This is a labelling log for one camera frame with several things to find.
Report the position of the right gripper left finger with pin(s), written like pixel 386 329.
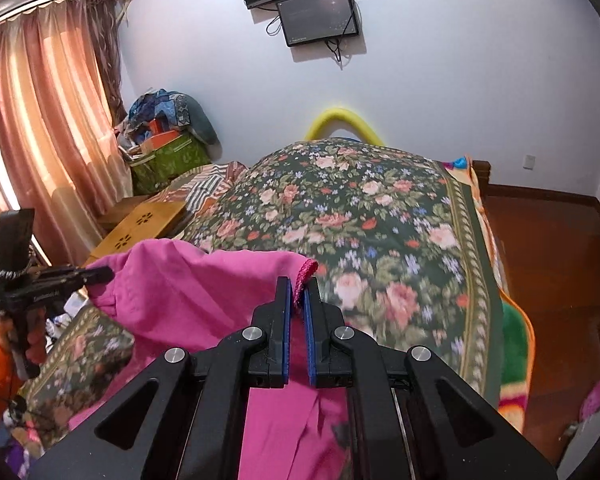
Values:
pixel 269 358

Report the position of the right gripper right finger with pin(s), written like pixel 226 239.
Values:
pixel 327 364

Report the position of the pink pants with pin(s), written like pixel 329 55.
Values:
pixel 169 293

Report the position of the left hand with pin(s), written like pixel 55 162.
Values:
pixel 36 352

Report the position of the floral green quilt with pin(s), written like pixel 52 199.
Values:
pixel 401 253

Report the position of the striped patchwork bedsheet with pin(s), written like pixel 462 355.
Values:
pixel 200 187

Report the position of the pink window curtain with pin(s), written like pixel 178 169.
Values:
pixel 59 102

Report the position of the green storage box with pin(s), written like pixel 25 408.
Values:
pixel 154 171

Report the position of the pile of blue clothes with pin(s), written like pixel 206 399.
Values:
pixel 162 111

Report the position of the yellow foam hoop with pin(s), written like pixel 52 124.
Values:
pixel 339 115

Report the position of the white wall socket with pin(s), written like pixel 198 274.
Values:
pixel 529 162

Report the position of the small black wall monitor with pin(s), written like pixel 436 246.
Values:
pixel 306 21

